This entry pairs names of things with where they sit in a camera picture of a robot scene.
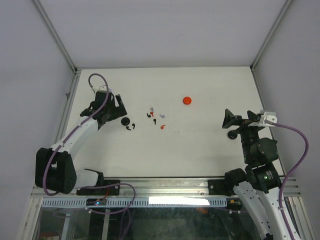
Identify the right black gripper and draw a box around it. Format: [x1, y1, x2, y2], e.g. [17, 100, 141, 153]
[221, 108, 264, 162]

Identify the black round charging case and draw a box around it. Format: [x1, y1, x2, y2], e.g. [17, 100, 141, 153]
[120, 117, 131, 126]

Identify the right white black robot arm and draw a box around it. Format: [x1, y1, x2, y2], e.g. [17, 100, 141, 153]
[222, 109, 301, 240]

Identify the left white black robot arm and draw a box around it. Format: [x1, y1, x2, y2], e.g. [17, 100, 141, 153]
[35, 90, 127, 196]

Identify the red round charging case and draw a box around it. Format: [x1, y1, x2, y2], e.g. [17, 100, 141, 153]
[182, 96, 192, 105]

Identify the small electronics board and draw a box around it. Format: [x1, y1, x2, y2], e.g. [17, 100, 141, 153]
[86, 198, 108, 206]

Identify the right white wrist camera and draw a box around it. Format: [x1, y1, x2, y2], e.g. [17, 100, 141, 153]
[258, 109, 278, 127]

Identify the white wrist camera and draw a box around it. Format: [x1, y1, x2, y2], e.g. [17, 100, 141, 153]
[92, 85, 113, 93]
[258, 109, 278, 127]

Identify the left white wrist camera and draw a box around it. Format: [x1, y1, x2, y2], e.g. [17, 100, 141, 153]
[92, 85, 113, 93]

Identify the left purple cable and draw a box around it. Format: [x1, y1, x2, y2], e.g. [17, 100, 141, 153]
[42, 73, 113, 196]

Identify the purple cable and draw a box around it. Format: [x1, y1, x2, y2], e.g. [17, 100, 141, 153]
[42, 73, 113, 196]
[270, 122, 309, 240]

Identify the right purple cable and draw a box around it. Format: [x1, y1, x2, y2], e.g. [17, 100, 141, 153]
[270, 122, 309, 240]

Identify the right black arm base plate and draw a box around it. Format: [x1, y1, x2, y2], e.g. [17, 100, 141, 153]
[207, 179, 235, 197]

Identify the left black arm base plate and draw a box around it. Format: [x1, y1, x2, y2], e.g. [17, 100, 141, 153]
[76, 179, 121, 197]

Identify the aluminium mounting rail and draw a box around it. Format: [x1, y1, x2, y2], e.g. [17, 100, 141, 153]
[31, 177, 301, 198]

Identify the white slotted cable duct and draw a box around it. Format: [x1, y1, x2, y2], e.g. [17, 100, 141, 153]
[41, 196, 227, 209]

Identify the right aluminium frame post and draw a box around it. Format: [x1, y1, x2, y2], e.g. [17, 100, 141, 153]
[250, 0, 293, 72]

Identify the aluminium frame post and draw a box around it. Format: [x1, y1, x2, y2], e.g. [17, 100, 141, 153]
[31, 0, 77, 74]
[250, 0, 293, 72]

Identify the left aluminium frame post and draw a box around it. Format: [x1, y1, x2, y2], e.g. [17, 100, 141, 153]
[31, 0, 77, 74]

